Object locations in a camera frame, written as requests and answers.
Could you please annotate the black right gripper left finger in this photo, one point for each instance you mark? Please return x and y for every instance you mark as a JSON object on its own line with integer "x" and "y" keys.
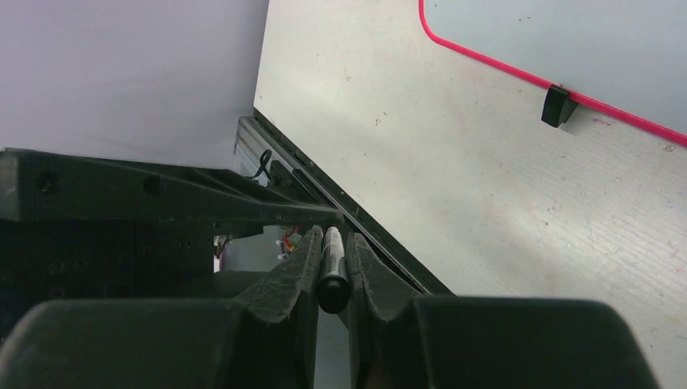
{"x": 264, "y": 337}

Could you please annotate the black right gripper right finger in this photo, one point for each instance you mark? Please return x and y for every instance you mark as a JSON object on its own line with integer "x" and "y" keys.
{"x": 401, "y": 338}

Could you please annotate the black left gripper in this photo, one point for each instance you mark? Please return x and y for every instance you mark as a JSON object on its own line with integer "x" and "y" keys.
{"x": 168, "y": 252}

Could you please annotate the black whiteboard marker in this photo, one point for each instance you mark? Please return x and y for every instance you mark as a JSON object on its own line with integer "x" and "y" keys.
{"x": 333, "y": 288}

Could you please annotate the pink-framed whiteboard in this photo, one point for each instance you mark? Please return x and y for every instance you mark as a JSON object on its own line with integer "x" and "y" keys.
{"x": 625, "y": 59}

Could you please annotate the black whiteboard clip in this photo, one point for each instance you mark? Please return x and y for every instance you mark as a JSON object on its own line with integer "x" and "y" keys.
{"x": 558, "y": 106}

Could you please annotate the aluminium table frame rail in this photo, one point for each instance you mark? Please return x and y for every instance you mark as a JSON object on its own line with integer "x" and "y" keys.
{"x": 252, "y": 140}

